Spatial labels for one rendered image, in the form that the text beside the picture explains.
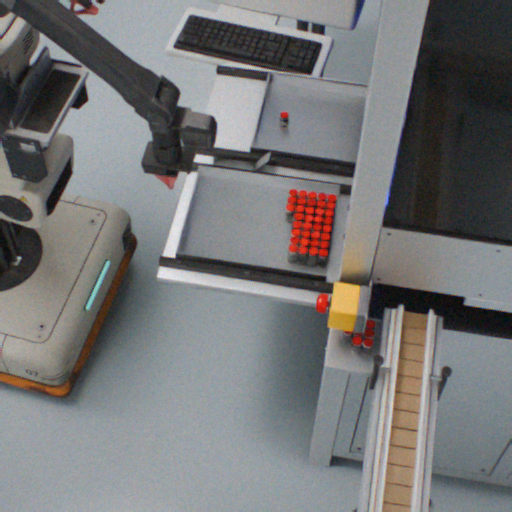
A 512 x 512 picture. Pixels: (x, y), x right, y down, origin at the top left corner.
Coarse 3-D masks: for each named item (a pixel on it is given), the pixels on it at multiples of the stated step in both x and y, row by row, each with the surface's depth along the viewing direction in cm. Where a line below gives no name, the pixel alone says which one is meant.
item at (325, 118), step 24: (264, 96) 228; (288, 96) 232; (312, 96) 232; (336, 96) 232; (360, 96) 232; (264, 120) 227; (288, 120) 227; (312, 120) 227; (336, 120) 227; (360, 120) 227; (264, 144) 222; (288, 144) 222; (312, 144) 222; (336, 144) 222
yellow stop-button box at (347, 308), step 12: (336, 288) 181; (348, 288) 181; (360, 288) 181; (336, 300) 179; (348, 300) 179; (360, 300) 179; (336, 312) 178; (348, 312) 177; (360, 312) 177; (336, 324) 181; (348, 324) 181; (360, 324) 180
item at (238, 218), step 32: (192, 192) 209; (224, 192) 213; (256, 192) 213; (288, 192) 214; (320, 192) 214; (192, 224) 208; (224, 224) 208; (256, 224) 208; (288, 224) 208; (192, 256) 199; (224, 256) 203; (256, 256) 203
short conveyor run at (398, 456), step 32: (384, 320) 188; (416, 320) 188; (384, 352) 183; (416, 352) 184; (384, 384) 179; (416, 384) 180; (384, 416) 176; (416, 416) 176; (384, 448) 168; (416, 448) 172; (384, 480) 168; (416, 480) 164
